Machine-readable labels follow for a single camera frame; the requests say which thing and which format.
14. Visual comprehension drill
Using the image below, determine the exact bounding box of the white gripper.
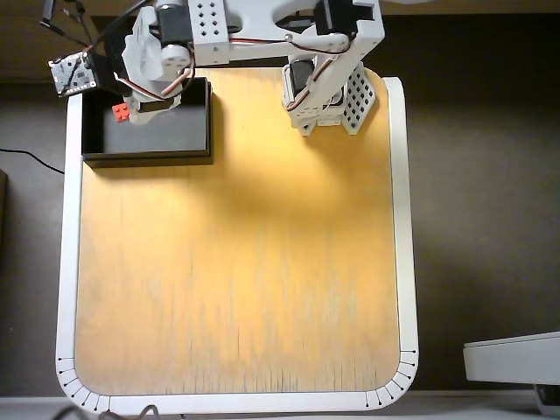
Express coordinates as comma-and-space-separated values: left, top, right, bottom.
121, 8, 196, 129

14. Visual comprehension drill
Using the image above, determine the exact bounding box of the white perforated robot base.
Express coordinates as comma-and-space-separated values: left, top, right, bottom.
282, 60, 378, 137

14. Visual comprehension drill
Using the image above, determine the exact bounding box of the black rectangular bin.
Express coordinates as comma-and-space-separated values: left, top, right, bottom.
81, 77, 215, 170

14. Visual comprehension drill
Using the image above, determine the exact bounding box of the brown wooden desk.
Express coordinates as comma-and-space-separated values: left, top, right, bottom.
0, 0, 560, 84

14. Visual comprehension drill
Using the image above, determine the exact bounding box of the white table rim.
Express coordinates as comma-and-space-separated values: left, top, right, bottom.
55, 67, 420, 415

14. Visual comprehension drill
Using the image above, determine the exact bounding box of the dark brown box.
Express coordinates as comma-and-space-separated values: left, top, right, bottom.
0, 168, 9, 263

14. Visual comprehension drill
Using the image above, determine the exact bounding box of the white box-shaped device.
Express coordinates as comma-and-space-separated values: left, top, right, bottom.
462, 331, 560, 387

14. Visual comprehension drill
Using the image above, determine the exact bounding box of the white red servo wire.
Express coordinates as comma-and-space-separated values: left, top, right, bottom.
113, 65, 197, 102

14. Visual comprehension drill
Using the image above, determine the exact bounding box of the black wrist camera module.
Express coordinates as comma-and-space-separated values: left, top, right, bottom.
47, 51, 129, 98

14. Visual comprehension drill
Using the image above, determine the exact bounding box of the black camera cable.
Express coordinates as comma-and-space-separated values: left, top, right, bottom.
85, 0, 152, 56

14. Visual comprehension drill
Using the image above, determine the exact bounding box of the black looping cable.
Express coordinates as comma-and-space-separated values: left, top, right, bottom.
0, 0, 106, 84

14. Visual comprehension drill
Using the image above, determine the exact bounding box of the thin black cable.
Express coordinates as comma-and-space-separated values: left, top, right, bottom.
0, 148, 66, 175

